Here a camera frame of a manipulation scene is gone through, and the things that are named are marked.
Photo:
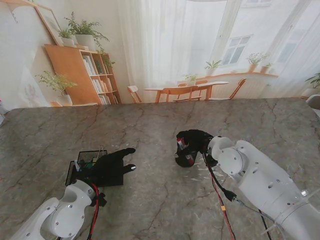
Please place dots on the black mesh desk organizer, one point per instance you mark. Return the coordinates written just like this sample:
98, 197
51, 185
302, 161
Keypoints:
77, 172

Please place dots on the teal binder clip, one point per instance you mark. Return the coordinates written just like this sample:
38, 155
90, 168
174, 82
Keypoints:
88, 165

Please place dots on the printed room scene backdrop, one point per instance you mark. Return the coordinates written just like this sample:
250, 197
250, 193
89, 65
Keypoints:
162, 37

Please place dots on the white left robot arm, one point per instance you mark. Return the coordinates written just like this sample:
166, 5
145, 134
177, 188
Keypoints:
57, 212

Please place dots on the black mesh pen cup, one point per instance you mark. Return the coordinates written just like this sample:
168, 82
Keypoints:
186, 160

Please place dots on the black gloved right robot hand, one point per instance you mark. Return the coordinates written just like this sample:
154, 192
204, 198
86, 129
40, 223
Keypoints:
193, 140

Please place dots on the red capped white marker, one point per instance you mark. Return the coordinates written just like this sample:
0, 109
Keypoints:
180, 144

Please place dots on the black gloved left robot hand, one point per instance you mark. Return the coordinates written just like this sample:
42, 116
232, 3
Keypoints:
110, 165

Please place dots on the blue and white eraser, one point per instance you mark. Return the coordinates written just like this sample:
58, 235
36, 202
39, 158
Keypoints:
78, 165

